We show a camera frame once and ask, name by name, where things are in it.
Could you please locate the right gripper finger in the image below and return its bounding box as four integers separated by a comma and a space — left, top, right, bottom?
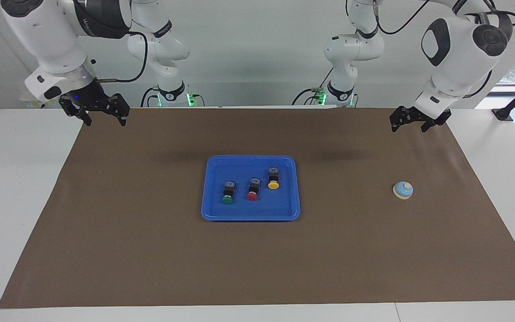
59, 96, 93, 127
107, 93, 131, 127

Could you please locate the green push button switch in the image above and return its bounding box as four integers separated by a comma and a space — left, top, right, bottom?
221, 180, 236, 205

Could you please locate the red push button switch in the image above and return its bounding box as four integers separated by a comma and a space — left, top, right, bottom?
246, 178, 262, 201

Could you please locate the blue plastic tray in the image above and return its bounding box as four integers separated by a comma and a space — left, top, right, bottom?
201, 155, 301, 222

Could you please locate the brown table mat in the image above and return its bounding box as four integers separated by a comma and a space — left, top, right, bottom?
0, 107, 515, 309

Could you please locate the black right base cable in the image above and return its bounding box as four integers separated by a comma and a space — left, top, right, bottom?
140, 86, 160, 108

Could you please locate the black base cable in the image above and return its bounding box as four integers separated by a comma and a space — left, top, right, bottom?
291, 67, 334, 106
140, 86, 160, 108

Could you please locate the white wall socket box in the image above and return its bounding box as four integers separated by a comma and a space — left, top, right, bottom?
19, 93, 63, 109

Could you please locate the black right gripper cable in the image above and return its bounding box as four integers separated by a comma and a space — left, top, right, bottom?
97, 30, 149, 84

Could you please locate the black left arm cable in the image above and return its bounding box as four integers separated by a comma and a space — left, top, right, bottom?
373, 0, 432, 36

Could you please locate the black left base cable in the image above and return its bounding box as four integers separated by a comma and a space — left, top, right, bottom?
291, 67, 334, 106

